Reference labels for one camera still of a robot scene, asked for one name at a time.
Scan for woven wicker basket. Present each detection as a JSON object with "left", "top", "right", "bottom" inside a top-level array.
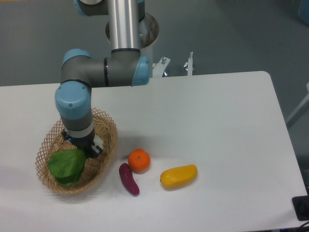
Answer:
[{"left": 35, "top": 108, "right": 117, "bottom": 194}]

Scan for purple sweet potato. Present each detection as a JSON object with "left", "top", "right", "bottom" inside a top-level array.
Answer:
[{"left": 119, "top": 163, "right": 140, "bottom": 196}]

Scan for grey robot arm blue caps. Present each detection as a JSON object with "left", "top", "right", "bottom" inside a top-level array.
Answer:
[{"left": 55, "top": 0, "right": 151, "bottom": 158}]

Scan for blue object top right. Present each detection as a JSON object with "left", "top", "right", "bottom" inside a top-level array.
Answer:
[{"left": 298, "top": 0, "right": 309, "bottom": 26}]

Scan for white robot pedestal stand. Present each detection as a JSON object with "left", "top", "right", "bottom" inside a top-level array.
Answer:
[{"left": 105, "top": 13, "right": 195, "bottom": 79}]

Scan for green bok choy vegetable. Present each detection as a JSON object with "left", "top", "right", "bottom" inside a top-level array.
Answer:
[{"left": 47, "top": 148, "right": 91, "bottom": 186}]

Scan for black device at table edge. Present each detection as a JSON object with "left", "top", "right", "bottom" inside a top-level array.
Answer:
[{"left": 292, "top": 195, "right": 309, "bottom": 221}]

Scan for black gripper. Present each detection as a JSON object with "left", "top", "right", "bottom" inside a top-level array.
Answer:
[{"left": 61, "top": 130, "right": 103, "bottom": 159}]

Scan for orange tangerine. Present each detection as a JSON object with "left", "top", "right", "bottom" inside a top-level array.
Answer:
[{"left": 128, "top": 148, "right": 151, "bottom": 174}]

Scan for white frame leg right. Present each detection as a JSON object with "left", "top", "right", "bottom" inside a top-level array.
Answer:
[{"left": 285, "top": 83, "right": 309, "bottom": 129}]

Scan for yellow mango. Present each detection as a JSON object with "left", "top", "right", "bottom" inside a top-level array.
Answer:
[{"left": 160, "top": 164, "right": 198, "bottom": 189}]

